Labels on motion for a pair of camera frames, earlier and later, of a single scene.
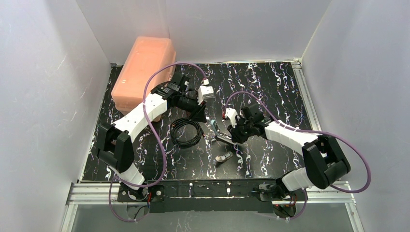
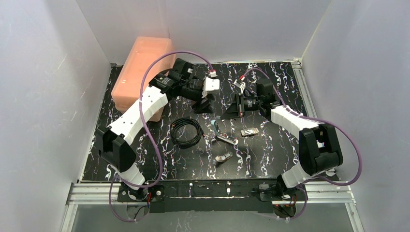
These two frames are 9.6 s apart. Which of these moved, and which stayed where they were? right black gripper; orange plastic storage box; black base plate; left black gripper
Moved: right black gripper; left black gripper
Stayed: black base plate; orange plastic storage box
